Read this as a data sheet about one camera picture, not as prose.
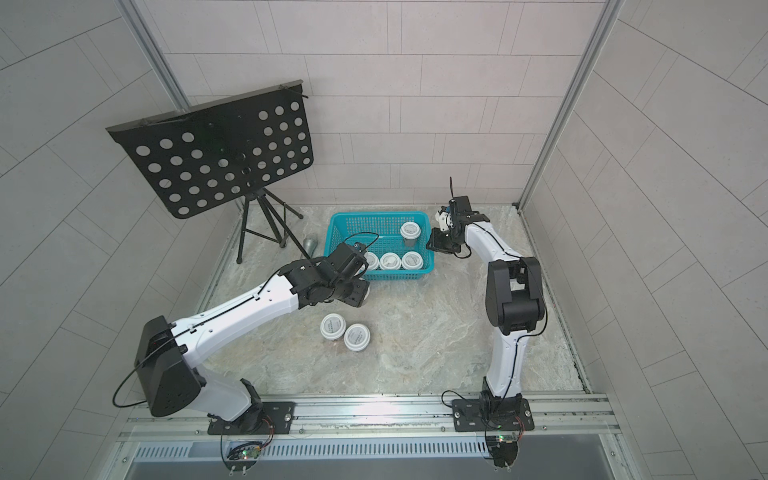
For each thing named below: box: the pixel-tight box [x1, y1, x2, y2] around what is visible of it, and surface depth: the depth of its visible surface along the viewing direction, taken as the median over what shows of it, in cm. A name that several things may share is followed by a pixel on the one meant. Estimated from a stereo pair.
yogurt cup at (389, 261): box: [379, 252, 401, 271], surface depth 95 cm
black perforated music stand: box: [105, 79, 314, 263], surface depth 71 cm
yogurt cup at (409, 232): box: [400, 221, 422, 247], surface depth 103 cm
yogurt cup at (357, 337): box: [344, 323, 371, 352], surface depth 79 cm
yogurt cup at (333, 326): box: [320, 313, 347, 340], surface depth 81 cm
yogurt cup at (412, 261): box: [401, 251, 424, 270], surface depth 95 cm
